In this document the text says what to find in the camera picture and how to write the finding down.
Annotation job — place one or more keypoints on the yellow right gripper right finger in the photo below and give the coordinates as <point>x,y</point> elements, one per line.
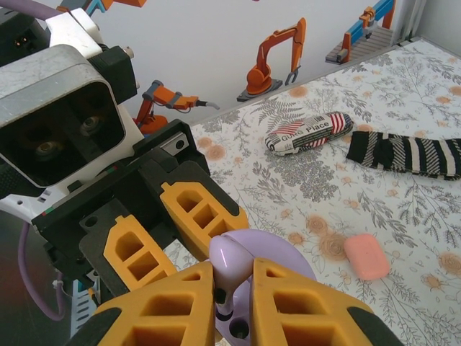
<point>263,317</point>

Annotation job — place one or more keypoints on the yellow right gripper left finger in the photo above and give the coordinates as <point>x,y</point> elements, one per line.
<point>201,317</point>

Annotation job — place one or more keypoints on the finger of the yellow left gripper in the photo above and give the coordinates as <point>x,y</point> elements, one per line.
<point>122,230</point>
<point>219,212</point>

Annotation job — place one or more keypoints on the purple earbud charging case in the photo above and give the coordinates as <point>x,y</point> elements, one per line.
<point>288,259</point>

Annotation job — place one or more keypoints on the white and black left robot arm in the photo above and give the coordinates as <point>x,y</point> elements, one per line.
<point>21,29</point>

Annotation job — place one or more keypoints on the flag print glasses case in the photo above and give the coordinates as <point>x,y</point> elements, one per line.
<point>306,133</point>

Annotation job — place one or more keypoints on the black striped sock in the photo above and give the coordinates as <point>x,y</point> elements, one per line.
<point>407,155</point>

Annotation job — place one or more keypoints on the floral print table mat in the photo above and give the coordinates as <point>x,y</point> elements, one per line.
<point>396,108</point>

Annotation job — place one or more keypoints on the orange welding robot wall sticker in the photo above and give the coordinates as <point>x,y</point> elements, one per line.
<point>162,95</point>

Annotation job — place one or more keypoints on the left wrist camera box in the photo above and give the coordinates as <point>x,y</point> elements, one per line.
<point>54,79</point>

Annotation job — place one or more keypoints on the orange claw arm wall sticker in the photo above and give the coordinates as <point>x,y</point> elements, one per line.
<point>259,77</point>

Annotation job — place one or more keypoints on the orange block wall sticker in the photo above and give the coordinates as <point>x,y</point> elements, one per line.
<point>126,3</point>

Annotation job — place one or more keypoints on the blue gantry wall sticker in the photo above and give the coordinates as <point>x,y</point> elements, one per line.
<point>360,36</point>

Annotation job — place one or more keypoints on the aluminium frame post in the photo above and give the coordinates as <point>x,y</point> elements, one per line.
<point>408,18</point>

